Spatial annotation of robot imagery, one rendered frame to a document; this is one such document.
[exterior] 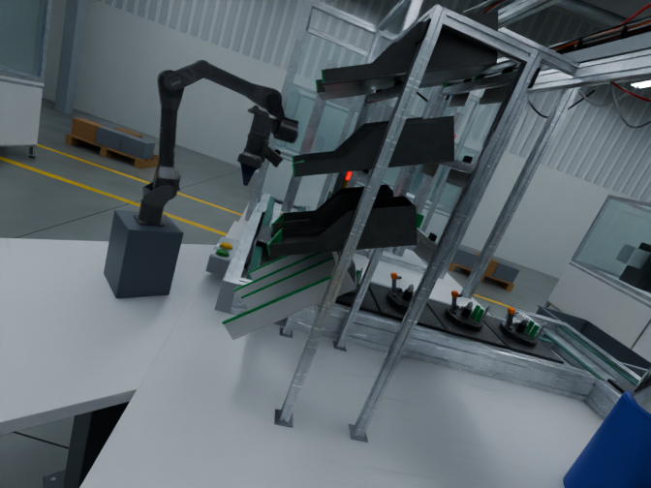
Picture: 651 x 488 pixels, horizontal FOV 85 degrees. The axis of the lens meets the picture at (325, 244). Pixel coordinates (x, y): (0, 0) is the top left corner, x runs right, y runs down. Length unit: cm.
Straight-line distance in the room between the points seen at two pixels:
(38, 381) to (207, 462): 34
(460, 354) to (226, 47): 901
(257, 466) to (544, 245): 1036
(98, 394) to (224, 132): 889
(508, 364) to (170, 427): 107
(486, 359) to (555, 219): 949
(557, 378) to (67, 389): 144
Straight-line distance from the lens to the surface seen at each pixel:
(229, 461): 75
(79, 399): 83
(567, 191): 1073
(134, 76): 1043
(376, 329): 117
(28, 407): 82
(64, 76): 1007
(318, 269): 82
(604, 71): 198
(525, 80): 70
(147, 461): 74
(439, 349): 128
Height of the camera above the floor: 143
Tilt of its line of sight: 16 degrees down
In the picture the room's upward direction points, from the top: 20 degrees clockwise
